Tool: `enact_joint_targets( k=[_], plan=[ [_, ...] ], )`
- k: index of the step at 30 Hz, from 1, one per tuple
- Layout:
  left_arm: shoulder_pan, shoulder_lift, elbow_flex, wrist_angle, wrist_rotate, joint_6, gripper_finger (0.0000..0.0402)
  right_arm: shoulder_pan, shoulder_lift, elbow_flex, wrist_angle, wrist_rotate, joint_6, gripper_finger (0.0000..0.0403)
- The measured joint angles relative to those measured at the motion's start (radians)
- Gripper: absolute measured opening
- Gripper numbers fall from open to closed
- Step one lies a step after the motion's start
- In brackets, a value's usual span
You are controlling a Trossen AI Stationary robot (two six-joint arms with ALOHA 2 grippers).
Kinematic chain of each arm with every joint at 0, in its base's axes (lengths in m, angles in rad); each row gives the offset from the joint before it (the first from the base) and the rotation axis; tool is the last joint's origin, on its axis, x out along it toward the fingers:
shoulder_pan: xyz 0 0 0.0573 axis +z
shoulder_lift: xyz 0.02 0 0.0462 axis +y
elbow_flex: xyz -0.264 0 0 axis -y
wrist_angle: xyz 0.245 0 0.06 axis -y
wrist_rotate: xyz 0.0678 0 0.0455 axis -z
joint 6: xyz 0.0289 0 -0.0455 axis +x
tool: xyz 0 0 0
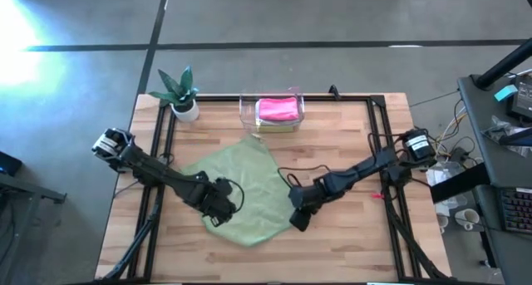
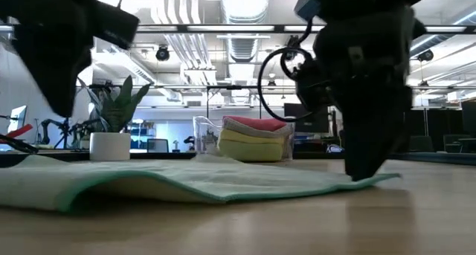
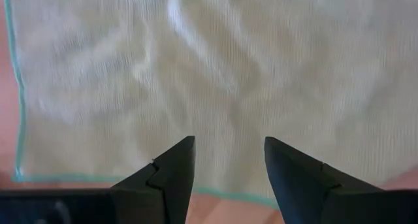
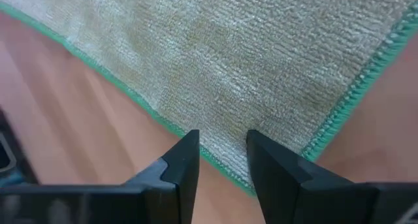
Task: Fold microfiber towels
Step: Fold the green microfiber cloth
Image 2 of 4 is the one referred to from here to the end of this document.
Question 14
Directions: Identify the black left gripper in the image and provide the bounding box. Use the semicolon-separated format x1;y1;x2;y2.
0;0;97;118

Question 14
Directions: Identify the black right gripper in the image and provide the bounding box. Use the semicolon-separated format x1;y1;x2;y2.
314;9;427;181

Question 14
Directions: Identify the pink microfiber towel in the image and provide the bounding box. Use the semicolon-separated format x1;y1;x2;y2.
222;115;288;132

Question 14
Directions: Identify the yellow microfiber towel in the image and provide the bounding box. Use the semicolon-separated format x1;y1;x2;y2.
219;128;287;146

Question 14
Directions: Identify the lime green microfiber towel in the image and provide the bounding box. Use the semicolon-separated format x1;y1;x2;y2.
217;138;284;163

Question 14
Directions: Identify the sage green microfiber towel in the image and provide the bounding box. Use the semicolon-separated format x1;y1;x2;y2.
0;154;402;213

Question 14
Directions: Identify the white-backed monitor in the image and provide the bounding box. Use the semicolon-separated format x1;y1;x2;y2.
7;105;28;133

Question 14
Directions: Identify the black partition screen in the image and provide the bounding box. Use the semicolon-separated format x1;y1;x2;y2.
408;108;476;154

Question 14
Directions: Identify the red bar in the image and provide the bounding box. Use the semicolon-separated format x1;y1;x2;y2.
7;123;33;139

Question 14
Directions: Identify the black monitor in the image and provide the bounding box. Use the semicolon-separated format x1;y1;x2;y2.
283;103;329;135

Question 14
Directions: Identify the snake plant in white pot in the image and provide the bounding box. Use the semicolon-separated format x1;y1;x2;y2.
76;75;152;162

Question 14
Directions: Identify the black ceiling spotlight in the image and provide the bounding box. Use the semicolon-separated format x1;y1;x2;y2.
416;49;434;63
155;45;170;62
282;35;302;61

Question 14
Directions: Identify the clear plastic bin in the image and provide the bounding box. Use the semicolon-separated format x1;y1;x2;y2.
193;115;297;163

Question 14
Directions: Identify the black aluminium table frame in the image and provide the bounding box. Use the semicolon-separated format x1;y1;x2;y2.
0;149;476;169

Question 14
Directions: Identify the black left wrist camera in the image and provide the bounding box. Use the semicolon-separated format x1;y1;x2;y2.
90;0;141;51

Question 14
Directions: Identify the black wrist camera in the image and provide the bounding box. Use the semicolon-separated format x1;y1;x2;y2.
293;57;335;111
90;0;141;51

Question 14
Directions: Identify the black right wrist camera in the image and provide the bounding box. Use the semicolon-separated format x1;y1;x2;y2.
293;57;335;111

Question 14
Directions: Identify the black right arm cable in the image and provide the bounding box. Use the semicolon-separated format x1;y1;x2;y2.
257;46;325;123

